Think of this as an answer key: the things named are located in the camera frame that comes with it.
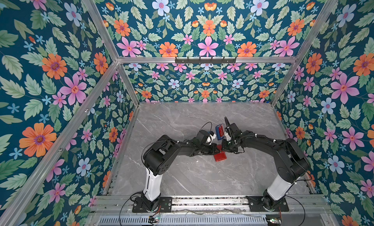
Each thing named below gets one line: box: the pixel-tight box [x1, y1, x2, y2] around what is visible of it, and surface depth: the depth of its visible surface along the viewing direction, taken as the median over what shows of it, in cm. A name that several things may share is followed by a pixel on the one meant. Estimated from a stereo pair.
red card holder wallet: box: [213, 144, 227, 163], surface depth 92 cm
